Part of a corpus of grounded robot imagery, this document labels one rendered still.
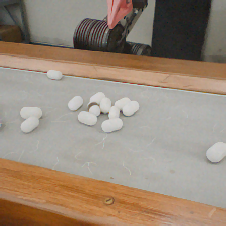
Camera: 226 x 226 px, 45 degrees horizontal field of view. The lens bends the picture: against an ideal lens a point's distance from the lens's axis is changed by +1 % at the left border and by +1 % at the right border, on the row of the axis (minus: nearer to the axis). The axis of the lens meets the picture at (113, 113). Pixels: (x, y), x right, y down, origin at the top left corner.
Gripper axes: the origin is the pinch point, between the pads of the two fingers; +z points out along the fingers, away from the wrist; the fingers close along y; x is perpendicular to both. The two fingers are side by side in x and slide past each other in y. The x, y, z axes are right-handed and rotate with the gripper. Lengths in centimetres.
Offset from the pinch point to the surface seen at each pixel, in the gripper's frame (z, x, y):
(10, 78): 11.6, 6.7, -21.6
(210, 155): 22.3, -4.7, 20.3
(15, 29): -104, 164, -162
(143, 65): 2.1, 11.0, 5.6
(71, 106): 17.8, -0.4, -2.6
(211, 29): -119, 157, 24
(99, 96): 14.3, 1.7, 1.0
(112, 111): 17.6, -0.9, 4.9
